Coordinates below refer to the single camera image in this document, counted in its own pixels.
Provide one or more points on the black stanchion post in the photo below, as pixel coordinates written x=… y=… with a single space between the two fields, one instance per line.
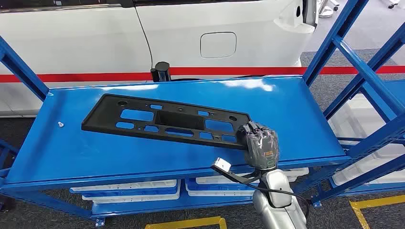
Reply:
x=162 y=71

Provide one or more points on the white car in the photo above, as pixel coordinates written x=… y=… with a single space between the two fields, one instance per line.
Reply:
x=79 y=41

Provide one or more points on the small white clip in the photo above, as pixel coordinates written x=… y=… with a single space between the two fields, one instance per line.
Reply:
x=61 y=124

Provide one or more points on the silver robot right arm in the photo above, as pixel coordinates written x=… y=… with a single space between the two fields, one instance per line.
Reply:
x=278 y=189

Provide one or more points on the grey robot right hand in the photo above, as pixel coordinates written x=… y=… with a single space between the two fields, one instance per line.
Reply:
x=262 y=145

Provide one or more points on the white plastic bin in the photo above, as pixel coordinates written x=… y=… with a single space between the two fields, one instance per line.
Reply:
x=354 y=126
x=126 y=185
x=133 y=198
x=215 y=180
x=215 y=193
x=354 y=177

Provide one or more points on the blue plastic bin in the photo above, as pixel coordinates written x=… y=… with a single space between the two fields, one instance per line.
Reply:
x=215 y=187
x=126 y=192

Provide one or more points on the black plastic car part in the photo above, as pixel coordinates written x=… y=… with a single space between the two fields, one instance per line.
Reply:
x=101 y=110

